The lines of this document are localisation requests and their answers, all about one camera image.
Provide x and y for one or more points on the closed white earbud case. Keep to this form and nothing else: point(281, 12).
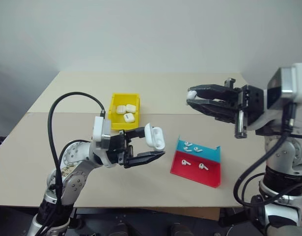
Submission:
point(131, 108)
point(121, 109)

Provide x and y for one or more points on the red and blue tray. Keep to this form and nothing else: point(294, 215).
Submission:
point(193, 175)

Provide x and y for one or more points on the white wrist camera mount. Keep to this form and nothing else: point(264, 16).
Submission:
point(98, 129)
point(299, 83)

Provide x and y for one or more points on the white earbud case with label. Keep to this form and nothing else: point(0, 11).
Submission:
point(128, 117)

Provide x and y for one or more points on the white earbud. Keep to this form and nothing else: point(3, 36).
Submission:
point(191, 94)
point(186, 148)
point(188, 144)
point(185, 162)
point(197, 149)
point(202, 167)

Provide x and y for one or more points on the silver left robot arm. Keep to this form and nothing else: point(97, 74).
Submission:
point(75, 177)

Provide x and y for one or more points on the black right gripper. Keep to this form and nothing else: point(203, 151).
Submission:
point(252, 103)

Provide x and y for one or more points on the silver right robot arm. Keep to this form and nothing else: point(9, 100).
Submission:
point(285, 157)

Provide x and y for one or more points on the yellow plastic bin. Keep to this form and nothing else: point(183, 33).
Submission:
point(115, 120)

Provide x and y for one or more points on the dark rounded shape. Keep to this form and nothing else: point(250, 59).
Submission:
point(179, 229)
point(118, 229)

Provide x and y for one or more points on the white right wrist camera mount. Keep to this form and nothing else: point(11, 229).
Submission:
point(299, 83)

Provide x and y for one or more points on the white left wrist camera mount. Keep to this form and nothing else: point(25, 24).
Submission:
point(98, 129)

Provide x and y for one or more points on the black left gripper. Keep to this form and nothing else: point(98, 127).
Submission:
point(116, 147)

